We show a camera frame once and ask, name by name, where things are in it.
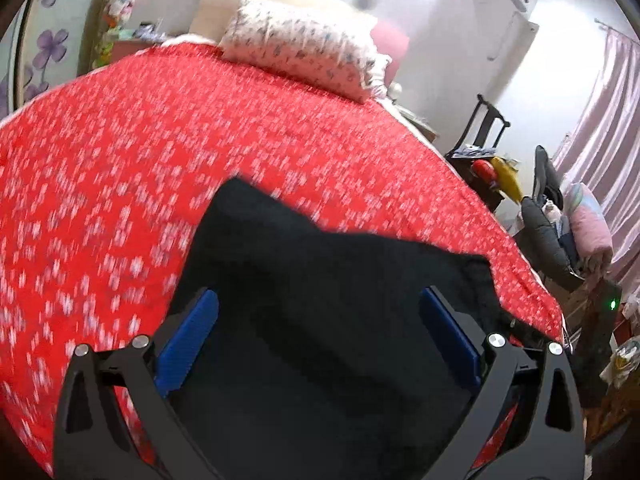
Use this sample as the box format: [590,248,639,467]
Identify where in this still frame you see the black pants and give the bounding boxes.
[171,179,509,479]

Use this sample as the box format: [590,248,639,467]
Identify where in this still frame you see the pink rolled blanket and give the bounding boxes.
[564,183,613,275]

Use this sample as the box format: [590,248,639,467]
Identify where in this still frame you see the grey padded jacket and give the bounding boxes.
[514,145,584,292]

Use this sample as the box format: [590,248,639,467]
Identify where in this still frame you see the yellow bag on chair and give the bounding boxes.
[490,156,524,204]

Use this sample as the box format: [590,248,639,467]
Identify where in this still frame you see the red floral bedspread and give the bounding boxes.
[1,43,564,474]

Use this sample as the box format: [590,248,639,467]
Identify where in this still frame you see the red cushion on chair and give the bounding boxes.
[471,159,498,188]

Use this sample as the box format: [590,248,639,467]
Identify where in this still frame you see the pink curtain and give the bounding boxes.
[553,28,639,295]

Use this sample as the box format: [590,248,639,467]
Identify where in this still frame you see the dark wooden chair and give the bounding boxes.
[445,94,511,212]

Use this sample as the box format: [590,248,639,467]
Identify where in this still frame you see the bedside table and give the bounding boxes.
[395,104,438,143]

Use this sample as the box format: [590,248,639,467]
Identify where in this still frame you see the white round lamp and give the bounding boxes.
[387,82,402,102]

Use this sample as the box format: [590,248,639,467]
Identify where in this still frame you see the sliding wardrobe with flowers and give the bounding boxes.
[1,0,103,117]

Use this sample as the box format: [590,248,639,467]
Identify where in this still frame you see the pink pillow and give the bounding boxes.
[370,18,410,86]

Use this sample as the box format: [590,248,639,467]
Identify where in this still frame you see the floral white pillow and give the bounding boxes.
[219,0,390,103]

